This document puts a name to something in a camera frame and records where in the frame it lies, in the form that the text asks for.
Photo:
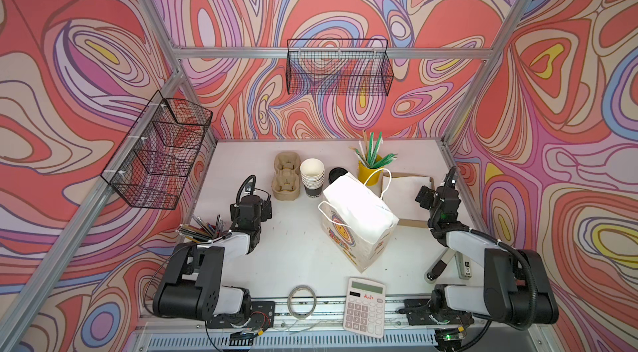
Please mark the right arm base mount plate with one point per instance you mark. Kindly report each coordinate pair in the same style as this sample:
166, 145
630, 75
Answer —
424, 312

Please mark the brown napkin holder box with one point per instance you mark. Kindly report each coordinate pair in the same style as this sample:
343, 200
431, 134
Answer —
403, 222

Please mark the yellow metal bucket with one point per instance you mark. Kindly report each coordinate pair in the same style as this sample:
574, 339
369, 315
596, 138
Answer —
367, 176

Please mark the black wire basket wall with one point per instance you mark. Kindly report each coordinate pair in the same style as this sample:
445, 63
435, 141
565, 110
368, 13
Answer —
346, 74
166, 139

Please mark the stack of paper coffee cups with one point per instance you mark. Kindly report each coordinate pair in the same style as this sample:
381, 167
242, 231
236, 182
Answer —
313, 177

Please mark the bundle of wrapped straws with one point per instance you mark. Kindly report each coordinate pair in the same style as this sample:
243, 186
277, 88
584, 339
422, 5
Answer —
368, 150

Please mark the silver black stapler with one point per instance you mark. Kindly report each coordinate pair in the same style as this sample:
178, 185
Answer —
445, 258

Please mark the cup of coloured pencils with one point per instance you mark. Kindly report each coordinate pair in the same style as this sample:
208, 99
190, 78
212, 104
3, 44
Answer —
200, 231

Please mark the black wire basket back wall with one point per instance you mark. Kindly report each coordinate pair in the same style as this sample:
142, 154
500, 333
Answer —
346, 74

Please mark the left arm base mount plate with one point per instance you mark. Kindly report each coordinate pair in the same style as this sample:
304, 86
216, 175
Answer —
260, 316

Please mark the white paper napkins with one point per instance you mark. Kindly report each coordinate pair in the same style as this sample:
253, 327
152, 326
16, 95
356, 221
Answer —
403, 195

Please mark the black wire basket left wall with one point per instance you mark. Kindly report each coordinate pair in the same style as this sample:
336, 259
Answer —
166, 139

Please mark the white paper takeout bag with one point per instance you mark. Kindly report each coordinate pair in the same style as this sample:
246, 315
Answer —
360, 253

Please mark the stack of black cup lids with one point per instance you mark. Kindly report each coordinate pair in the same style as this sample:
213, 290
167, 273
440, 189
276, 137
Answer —
336, 173

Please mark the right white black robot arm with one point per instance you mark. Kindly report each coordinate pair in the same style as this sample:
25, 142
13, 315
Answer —
515, 291

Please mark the aluminium frame rail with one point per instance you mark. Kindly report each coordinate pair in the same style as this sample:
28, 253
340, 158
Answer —
281, 52

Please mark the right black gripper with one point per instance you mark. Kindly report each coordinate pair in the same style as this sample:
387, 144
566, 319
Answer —
428, 193

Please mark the white desk calculator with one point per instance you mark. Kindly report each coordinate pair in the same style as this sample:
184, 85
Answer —
364, 312

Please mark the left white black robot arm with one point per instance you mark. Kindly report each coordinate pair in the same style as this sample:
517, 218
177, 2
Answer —
191, 286

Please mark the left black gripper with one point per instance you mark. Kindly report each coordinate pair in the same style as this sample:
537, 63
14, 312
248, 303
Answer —
265, 210

